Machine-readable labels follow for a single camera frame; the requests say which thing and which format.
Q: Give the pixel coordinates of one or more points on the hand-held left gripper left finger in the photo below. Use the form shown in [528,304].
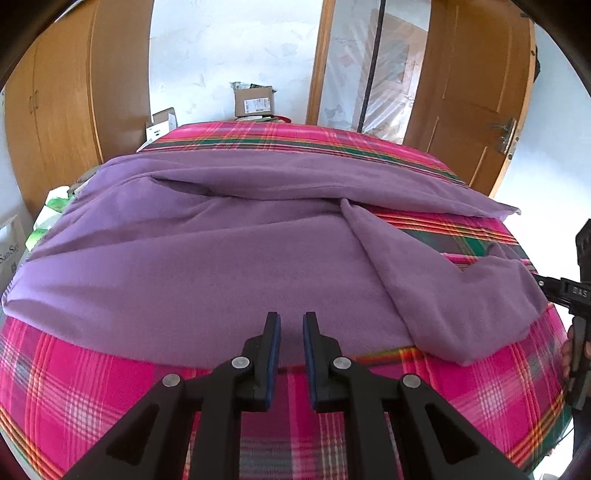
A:
[273,360]

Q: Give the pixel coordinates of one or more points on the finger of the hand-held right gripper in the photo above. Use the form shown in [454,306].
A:
[549,287]

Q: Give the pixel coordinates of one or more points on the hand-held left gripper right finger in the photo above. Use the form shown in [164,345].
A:
[308,364]

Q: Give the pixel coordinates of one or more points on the purple pants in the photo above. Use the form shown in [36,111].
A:
[207,254]

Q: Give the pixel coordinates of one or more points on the person's right hand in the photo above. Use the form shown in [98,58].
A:
[567,351]

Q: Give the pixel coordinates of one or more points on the pink green plaid blanket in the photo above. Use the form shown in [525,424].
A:
[92,369]

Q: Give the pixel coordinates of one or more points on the wooden door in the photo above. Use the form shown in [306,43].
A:
[475,83]

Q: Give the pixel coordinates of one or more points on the red basin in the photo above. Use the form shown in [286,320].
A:
[277,119]

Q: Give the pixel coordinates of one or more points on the small white box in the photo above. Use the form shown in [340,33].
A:
[160,127]

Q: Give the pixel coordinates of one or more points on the cardboard box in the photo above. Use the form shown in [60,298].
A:
[254,101]

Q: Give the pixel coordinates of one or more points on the white paper bag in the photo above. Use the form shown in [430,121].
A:
[9,258]

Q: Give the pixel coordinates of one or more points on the clear plastic door curtain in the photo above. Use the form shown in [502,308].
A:
[355,74]

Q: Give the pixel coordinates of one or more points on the wooden wardrobe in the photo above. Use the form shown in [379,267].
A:
[78,101]

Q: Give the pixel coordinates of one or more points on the wooden door frame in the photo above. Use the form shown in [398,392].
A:
[319,60]

